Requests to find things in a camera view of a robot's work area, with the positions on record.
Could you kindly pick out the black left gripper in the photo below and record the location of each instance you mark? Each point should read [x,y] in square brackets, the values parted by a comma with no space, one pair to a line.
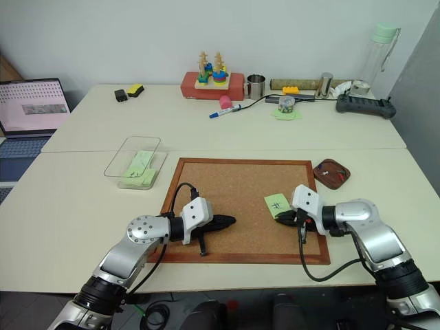
[210,224]

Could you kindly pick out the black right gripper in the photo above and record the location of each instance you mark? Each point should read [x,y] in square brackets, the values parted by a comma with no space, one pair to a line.
[303,221]

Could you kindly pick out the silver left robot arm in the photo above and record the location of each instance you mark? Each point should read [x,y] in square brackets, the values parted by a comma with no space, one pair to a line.
[137,240]

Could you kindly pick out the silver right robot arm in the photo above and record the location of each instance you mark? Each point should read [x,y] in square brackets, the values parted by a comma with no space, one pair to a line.
[378,237]

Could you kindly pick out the green handwritten sticky note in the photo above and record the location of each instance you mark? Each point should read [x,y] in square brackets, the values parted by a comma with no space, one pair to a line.
[275,204]

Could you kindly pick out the brown oval tray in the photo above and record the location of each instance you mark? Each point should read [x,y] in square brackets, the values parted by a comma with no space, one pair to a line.
[331,173]

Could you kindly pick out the green sticky note stack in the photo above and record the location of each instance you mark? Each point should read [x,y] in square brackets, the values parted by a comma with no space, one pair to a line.
[144,178]

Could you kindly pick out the green scribbled sticky note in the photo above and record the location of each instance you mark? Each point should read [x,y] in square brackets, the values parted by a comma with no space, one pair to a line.
[134,171]

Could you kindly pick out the clear plastic box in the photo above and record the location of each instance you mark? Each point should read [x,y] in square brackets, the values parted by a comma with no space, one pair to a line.
[137,161]

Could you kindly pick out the clear tub of pushpins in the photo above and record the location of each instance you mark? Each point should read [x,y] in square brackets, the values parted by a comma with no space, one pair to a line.
[286,104]

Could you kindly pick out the red rectangular box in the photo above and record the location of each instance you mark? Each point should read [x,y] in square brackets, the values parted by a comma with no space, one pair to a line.
[237,87]

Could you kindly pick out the small black box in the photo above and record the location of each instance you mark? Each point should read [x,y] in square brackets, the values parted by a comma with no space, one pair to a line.
[121,95]

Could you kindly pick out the wood framed cork board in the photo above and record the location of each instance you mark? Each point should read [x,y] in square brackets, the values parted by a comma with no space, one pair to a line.
[237,206]

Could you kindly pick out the white pushpin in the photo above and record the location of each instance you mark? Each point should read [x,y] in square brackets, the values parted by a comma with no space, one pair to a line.
[325,173]

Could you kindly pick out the dark rounded shape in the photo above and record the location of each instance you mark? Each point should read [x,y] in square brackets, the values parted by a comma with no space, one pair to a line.
[204,316]

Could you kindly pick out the blue whiteboard marker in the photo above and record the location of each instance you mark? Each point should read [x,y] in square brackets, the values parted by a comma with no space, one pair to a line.
[223,111]

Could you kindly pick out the black usb hub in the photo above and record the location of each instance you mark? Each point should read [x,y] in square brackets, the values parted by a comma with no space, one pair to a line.
[273,99]

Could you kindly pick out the pink cylinder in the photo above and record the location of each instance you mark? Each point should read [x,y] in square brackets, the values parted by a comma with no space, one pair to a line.
[225,102]

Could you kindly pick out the yellow toy brick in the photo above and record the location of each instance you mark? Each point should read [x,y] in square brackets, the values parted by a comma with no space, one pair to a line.
[290,90]

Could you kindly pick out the steel mug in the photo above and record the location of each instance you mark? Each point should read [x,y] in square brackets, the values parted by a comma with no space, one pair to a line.
[256,87]

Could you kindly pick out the dark grey handheld controller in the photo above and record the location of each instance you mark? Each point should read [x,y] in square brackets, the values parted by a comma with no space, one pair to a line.
[364,104]

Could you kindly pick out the steel cylinder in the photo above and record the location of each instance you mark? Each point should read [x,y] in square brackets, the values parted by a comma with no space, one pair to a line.
[326,84]

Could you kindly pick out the crumpled white cloth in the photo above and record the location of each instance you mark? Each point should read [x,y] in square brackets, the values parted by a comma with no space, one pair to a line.
[340,87]

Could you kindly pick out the wooden colourful stacking toy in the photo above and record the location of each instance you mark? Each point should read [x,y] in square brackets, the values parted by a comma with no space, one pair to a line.
[213,77]

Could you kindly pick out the yellow black whiteboard eraser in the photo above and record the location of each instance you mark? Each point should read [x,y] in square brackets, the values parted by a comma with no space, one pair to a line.
[135,89]

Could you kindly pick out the clear bottle green lid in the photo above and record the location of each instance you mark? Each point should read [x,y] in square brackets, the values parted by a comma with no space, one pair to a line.
[376,58]

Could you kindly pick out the grey partition panel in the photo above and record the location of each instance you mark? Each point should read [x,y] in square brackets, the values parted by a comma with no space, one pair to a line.
[417,86]

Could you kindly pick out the open laptop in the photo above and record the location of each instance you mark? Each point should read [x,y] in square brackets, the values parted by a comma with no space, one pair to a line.
[31,110]

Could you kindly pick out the brown wooden board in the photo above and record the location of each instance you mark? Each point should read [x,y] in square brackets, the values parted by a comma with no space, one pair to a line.
[8,70]

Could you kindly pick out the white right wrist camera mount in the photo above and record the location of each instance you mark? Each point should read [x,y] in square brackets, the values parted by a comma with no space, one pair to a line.
[307,203]

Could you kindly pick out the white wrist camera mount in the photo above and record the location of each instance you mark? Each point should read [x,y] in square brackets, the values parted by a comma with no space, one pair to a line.
[197,214]
[307,203]

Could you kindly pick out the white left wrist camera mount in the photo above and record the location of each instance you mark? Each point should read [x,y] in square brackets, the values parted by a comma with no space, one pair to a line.
[197,214]

